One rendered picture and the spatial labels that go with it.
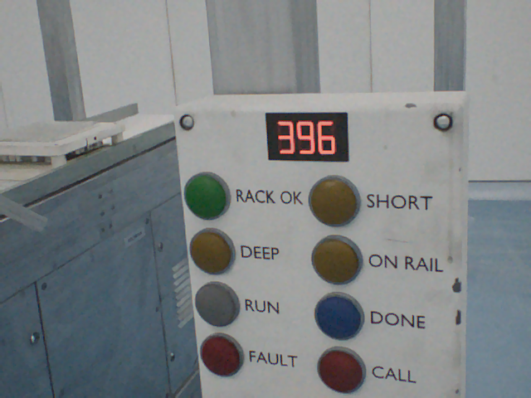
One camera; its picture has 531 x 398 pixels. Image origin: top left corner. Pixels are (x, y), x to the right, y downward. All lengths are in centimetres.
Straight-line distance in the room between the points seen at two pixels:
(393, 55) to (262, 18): 367
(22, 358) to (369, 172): 112
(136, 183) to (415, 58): 271
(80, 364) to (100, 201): 35
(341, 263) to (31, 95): 449
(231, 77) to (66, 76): 144
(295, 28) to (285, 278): 16
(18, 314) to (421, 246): 109
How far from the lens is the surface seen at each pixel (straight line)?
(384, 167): 40
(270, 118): 41
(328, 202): 41
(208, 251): 44
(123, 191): 159
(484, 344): 264
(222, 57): 49
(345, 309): 43
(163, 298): 189
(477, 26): 412
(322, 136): 40
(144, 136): 166
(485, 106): 417
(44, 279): 147
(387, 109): 40
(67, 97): 192
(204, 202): 43
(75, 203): 145
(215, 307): 46
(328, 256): 42
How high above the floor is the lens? 123
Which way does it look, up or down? 16 degrees down
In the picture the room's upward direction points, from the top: 4 degrees counter-clockwise
